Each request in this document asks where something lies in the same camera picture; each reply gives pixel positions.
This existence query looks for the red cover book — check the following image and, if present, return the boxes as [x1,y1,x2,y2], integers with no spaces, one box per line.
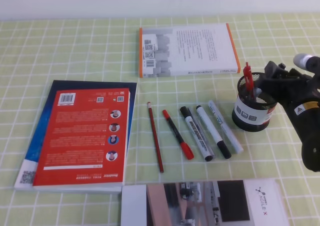
[33,88,131,192]

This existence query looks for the slim white paint pen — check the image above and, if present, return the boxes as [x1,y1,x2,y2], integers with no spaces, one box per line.
[208,100,244,154]

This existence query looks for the white Agilex brochure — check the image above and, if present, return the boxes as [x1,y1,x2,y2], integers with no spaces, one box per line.
[120,179,289,225]

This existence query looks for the white book with orange spine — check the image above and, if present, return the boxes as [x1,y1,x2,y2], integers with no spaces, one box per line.
[138,23,241,78]

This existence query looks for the red ballpoint pen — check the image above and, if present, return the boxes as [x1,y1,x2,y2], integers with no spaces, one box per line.
[243,62,255,99]

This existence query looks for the red and black marker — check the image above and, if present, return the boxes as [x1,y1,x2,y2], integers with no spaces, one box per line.
[162,110,194,160]

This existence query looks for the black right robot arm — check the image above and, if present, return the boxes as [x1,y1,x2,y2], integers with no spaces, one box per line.
[255,53,320,172]

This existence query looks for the black mesh pen holder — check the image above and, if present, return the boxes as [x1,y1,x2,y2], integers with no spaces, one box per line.
[232,77,277,132]

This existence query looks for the black capped whiteboard marker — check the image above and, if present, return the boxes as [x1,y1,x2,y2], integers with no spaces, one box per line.
[180,106,213,161]

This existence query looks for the white marker black caps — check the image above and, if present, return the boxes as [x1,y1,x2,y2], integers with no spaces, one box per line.
[196,105,232,159]

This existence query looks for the red pencil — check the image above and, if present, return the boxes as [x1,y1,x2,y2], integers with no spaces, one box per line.
[147,102,164,173]

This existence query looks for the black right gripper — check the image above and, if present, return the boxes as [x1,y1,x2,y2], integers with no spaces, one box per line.
[255,60,320,108]

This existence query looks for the dark blue book underneath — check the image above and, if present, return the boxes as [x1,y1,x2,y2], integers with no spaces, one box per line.
[14,80,137,191]

